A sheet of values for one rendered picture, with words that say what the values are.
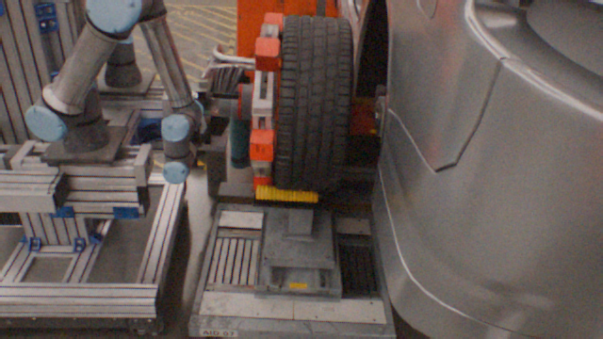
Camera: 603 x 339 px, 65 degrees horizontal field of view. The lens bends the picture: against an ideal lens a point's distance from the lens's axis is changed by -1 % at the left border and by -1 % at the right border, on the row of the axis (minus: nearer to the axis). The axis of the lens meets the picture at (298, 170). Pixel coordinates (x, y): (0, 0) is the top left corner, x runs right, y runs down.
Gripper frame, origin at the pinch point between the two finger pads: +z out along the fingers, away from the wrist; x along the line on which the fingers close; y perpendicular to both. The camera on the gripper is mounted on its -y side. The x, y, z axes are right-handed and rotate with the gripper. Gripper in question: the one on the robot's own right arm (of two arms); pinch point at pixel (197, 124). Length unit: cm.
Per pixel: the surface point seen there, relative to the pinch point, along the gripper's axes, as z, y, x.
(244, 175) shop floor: 89, -83, -8
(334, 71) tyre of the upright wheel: -6, 26, -46
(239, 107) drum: 10.1, 2.6, -14.0
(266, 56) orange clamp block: -6.2, 29.4, -24.1
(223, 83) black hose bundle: -2.2, 17.5, -10.1
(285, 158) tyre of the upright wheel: -15.7, -2.0, -31.9
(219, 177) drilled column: 67, -70, 4
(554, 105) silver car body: -89, 56, -69
